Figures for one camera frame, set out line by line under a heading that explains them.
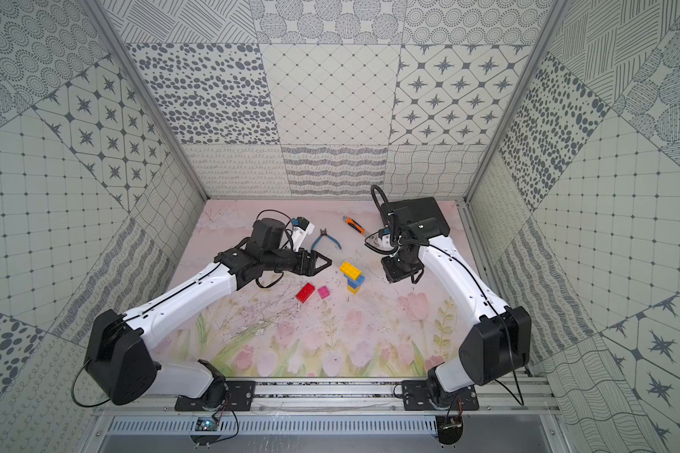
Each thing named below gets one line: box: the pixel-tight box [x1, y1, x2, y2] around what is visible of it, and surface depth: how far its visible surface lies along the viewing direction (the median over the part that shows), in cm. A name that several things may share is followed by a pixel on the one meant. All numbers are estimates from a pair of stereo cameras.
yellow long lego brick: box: [339, 261, 362, 281], surface depth 88 cm
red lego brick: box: [295, 282, 317, 304], surface depth 95 cm
